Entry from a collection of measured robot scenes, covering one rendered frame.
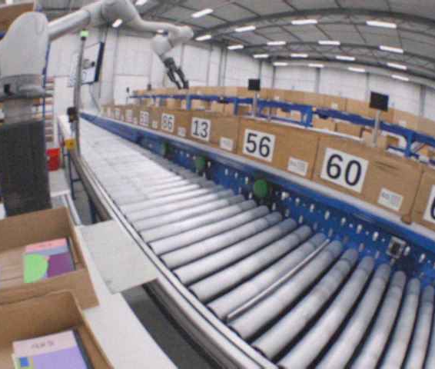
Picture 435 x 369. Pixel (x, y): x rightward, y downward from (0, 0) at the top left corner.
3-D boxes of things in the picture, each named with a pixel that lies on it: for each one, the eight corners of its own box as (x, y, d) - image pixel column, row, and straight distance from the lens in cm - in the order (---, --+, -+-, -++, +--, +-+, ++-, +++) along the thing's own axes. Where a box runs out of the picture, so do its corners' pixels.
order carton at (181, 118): (157, 132, 171) (159, 109, 170) (191, 131, 186) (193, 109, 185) (187, 141, 138) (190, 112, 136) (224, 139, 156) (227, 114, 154)
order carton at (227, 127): (187, 141, 138) (190, 112, 136) (224, 139, 156) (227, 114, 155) (235, 156, 109) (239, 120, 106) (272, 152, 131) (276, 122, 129)
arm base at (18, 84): (-19, 100, 72) (-18, 79, 72) (4, 98, 92) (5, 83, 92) (34, 91, 65) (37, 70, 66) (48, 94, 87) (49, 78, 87)
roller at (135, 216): (120, 225, 83) (118, 212, 81) (229, 197, 108) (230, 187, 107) (124, 231, 79) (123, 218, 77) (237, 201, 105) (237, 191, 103)
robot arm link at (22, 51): (11, 74, 70) (28, 1, 76) (-10, 83, 86) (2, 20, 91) (51, 74, 78) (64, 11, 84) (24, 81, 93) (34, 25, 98)
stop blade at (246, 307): (222, 337, 55) (227, 315, 48) (320, 260, 85) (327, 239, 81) (224, 339, 55) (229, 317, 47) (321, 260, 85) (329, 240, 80)
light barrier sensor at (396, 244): (383, 257, 78) (392, 237, 75) (384, 254, 79) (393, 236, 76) (396, 262, 78) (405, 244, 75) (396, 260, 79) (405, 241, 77)
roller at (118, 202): (109, 210, 94) (108, 198, 92) (210, 187, 117) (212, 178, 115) (113, 215, 90) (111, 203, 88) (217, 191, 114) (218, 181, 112)
